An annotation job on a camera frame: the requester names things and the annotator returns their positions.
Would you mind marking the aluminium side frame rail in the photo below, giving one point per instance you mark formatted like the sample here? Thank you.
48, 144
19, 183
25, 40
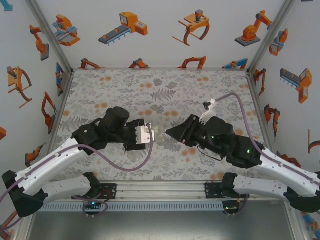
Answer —
261, 112
60, 112

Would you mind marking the small green-lit circuit board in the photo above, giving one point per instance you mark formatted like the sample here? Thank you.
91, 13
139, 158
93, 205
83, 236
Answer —
93, 203
230, 207

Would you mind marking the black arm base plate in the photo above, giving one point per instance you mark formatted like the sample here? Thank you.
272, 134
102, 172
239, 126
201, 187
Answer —
210, 191
111, 191

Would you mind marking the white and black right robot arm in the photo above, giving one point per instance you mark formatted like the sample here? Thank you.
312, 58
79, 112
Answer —
287, 165

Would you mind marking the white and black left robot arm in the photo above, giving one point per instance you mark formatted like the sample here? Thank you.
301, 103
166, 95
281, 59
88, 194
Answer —
50, 162

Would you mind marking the aluminium front frame rail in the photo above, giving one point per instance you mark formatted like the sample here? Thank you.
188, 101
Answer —
160, 191

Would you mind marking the aluminium frame post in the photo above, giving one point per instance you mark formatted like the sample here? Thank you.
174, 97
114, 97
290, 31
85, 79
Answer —
270, 37
52, 37
297, 227

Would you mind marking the aluminium back frame rail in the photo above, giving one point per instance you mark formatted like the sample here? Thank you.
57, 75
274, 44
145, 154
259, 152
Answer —
112, 69

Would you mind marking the white bottle cap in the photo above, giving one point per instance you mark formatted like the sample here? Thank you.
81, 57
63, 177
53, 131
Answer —
163, 135

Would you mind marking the grey floral table mat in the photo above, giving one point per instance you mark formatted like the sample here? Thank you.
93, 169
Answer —
175, 162

